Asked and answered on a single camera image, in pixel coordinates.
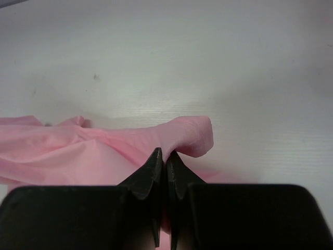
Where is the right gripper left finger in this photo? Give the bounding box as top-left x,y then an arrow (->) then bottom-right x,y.
119,148 -> 163,247

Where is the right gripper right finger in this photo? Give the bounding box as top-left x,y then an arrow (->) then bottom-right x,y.
166,151 -> 205,249

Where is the pink t shirt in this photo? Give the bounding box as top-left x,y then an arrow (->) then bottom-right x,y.
1,116 -> 224,249

